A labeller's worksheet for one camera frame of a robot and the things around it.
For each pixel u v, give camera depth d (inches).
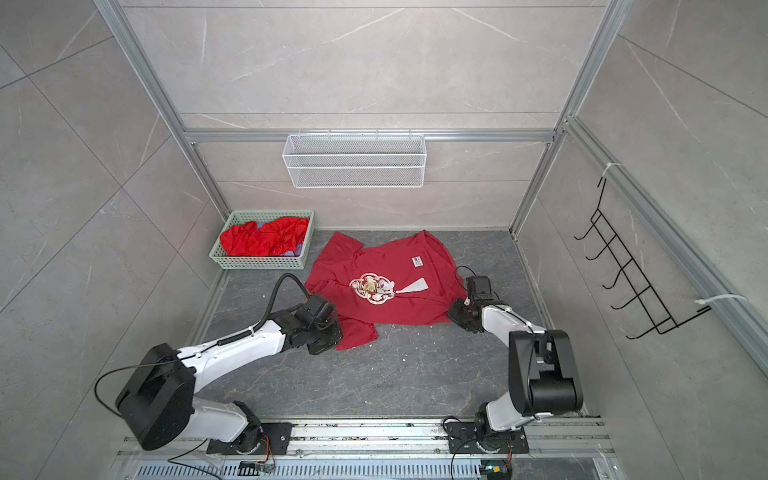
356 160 39.6
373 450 28.7
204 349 18.7
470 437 28.9
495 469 27.7
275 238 43.2
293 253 43.4
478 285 29.4
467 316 32.2
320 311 26.7
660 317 23.3
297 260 40.9
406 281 41.2
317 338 28.3
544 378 17.5
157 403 16.4
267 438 28.7
